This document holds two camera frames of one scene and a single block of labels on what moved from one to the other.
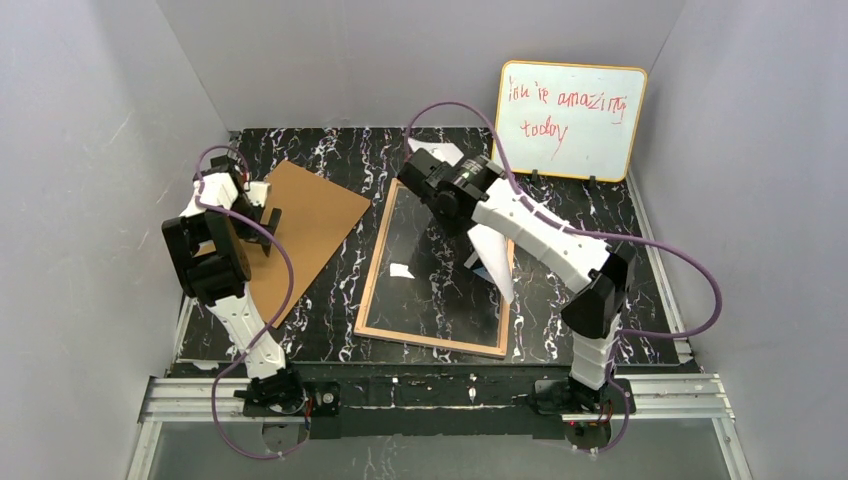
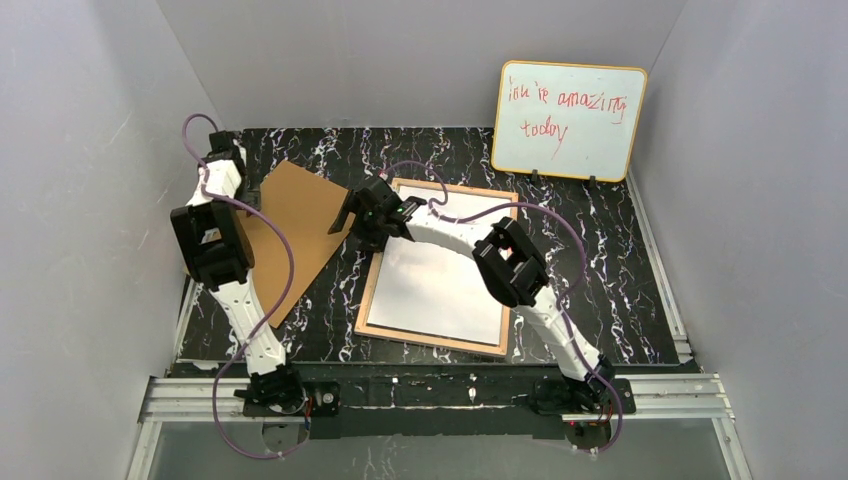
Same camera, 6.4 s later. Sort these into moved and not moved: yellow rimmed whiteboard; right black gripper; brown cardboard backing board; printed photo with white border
Moved: printed photo with white border; right black gripper
Not moved: brown cardboard backing board; yellow rimmed whiteboard
